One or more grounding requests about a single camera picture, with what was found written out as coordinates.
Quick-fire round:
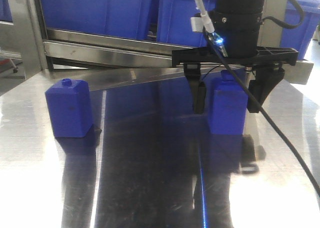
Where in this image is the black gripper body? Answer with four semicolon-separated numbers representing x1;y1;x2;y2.
171;46;299;67

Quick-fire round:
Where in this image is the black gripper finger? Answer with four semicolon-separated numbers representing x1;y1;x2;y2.
248;65;285;105
183;64;207;113

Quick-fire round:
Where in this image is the blue bottle-shaped part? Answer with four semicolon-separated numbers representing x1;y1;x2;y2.
45;78;93;138
207;70;248;135

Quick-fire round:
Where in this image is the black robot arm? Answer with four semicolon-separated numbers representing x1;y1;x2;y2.
172;0;305;114

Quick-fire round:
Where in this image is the blue bin middle shelf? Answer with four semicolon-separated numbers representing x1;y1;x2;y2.
156;0;206;47

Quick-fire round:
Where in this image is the blue bin shelf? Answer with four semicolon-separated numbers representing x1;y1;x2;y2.
41;0;153;40
156;0;206;47

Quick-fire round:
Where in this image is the blue bin left shelf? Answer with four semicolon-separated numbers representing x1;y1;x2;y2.
41;0;153;40

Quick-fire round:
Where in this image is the stainless steel shelf rack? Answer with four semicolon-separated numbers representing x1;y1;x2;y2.
0;0;315;92

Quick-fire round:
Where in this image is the blue bin tilted on top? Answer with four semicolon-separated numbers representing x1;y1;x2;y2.
277;0;320;61

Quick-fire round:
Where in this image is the white cable with connector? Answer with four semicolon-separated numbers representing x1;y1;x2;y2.
190;0;216;34

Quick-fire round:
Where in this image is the black cable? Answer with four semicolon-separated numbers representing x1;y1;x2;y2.
203;0;320;196

